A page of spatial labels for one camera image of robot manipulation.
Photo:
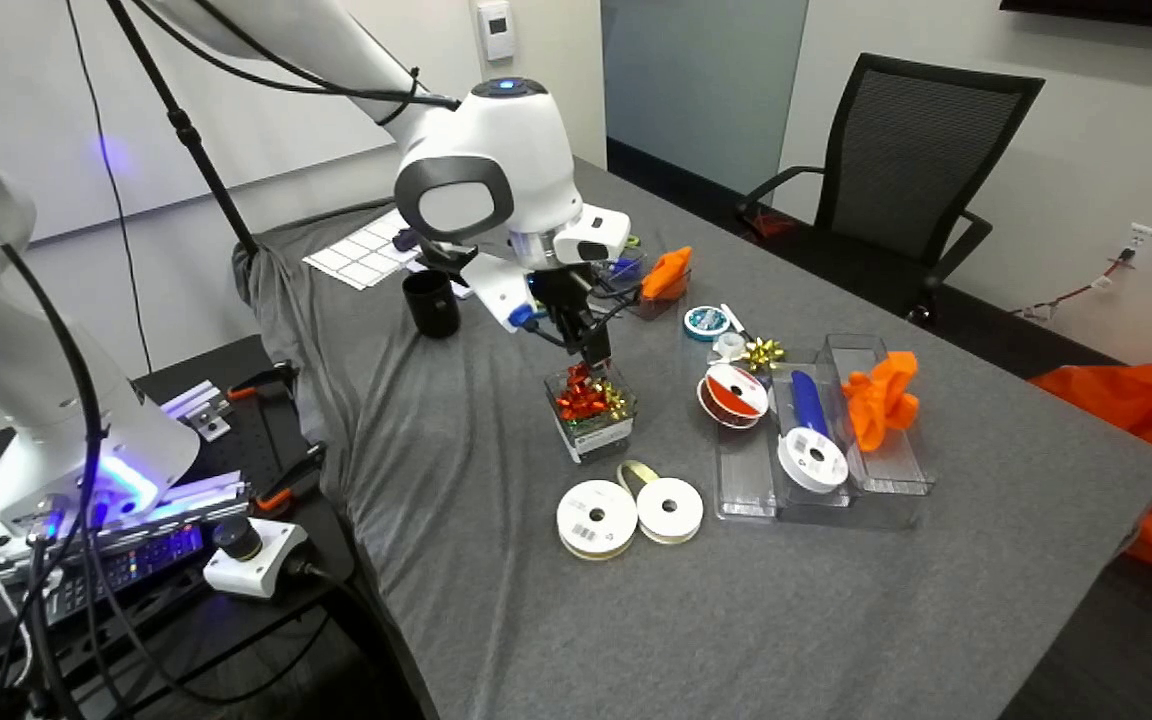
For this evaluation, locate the clear box of bows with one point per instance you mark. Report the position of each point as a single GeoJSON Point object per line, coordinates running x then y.
{"type": "Point", "coordinates": [587, 436]}

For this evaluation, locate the robot base with electronics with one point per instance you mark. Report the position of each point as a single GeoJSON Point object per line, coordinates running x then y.
{"type": "Point", "coordinates": [91, 463]}

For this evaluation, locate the white spool in tray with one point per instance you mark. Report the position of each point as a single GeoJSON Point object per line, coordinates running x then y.
{"type": "Point", "coordinates": [813, 463]}

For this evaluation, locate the white ribbon spool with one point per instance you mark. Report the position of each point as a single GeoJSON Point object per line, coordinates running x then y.
{"type": "Point", "coordinates": [671, 511]}
{"type": "Point", "coordinates": [598, 523]}

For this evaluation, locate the clear plastic organizer tray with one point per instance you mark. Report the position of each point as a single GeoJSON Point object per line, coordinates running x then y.
{"type": "Point", "coordinates": [839, 443]}

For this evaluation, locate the blue ribbon roll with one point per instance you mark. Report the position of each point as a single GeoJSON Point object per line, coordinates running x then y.
{"type": "Point", "coordinates": [710, 323]}

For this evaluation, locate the black mesh office chair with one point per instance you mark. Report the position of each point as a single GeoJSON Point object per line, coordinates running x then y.
{"type": "Point", "coordinates": [891, 204]}

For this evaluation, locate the gold star bow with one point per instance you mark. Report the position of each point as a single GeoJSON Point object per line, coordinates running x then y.
{"type": "Point", "coordinates": [761, 354]}

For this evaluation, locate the black cylindrical cup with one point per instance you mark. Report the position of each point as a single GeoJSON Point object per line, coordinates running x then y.
{"type": "Point", "coordinates": [433, 304]}

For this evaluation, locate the red gift bow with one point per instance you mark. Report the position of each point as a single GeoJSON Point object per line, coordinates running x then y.
{"type": "Point", "coordinates": [583, 396]}

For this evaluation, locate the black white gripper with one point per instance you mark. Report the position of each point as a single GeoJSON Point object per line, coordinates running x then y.
{"type": "Point", "coordinates": [559, 313]}

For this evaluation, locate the orange ribbon bunch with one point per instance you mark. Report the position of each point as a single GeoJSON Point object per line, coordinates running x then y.
{"type": "Point", "coordinates": [882, 403]}

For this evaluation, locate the white label sheet stack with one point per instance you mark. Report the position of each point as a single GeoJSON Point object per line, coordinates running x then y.
{"type": "Point", "coordinates": [370, 252]}

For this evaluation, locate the orange tissue paper ball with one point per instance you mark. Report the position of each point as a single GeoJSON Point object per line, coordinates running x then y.
{"type": "Point", "coordinates": [667, 278]}

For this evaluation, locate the black camera tripod pole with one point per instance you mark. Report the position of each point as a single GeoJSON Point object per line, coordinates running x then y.
{"type": "Point", "coordinates": [180, 124]}

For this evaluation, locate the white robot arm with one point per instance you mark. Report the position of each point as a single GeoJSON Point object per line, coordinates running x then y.
{"type": "Point", "coordinates": [486, 184]}

